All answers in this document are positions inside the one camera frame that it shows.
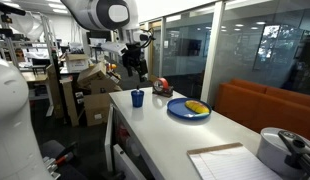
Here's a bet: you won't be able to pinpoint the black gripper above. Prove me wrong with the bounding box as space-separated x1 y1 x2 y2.
122 43 148 82

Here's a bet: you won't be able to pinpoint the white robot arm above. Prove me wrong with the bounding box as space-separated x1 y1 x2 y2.
61 0 154 82

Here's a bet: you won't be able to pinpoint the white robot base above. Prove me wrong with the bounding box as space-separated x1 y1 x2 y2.
0 59 53 180

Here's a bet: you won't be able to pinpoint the blue plastic cup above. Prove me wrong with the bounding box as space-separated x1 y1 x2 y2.
131 90 144 108

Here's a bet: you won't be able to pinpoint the red tape dispenser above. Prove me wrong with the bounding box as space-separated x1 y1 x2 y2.
153 78 173 97

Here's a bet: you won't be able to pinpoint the stacked cardboard boxes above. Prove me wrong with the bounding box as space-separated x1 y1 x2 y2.
60 62 121 127

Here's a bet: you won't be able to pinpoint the blue plastic plate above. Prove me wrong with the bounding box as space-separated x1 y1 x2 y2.
167 98 212 121

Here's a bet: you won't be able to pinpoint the white box on shelf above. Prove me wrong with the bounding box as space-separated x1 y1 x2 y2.
65 54 89 73

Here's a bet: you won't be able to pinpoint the yellow toy corn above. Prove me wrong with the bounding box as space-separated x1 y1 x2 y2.
185 100 210 114

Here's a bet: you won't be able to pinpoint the orange sofa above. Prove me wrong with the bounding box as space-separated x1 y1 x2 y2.
215 79 310 140

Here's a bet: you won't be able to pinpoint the white lined notepad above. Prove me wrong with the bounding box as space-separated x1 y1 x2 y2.
187 143 282 180

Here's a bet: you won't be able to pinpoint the silver pot with lid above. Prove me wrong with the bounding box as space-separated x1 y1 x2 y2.
257 127 310 180

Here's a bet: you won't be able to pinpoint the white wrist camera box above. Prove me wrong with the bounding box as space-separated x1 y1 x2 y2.
101 42 128 56

